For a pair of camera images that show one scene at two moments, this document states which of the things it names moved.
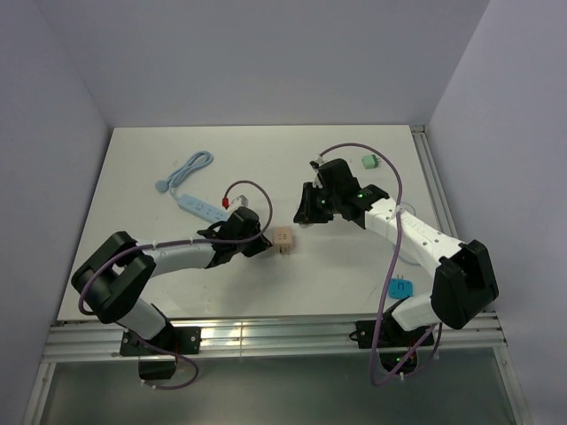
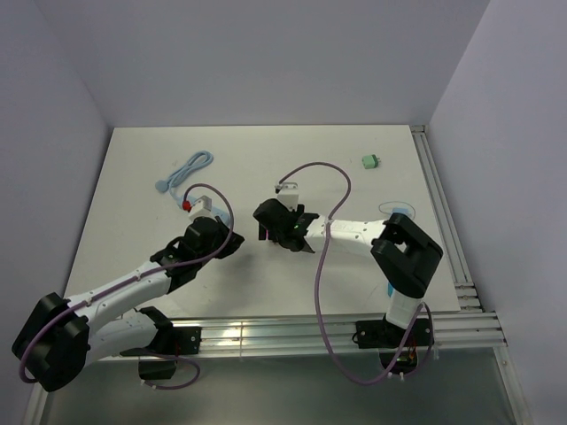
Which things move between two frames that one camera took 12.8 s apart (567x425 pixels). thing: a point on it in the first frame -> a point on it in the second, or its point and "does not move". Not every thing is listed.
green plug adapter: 369,161 does not move
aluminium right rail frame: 440,199 does not move
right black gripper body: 319,204 -> 299,210
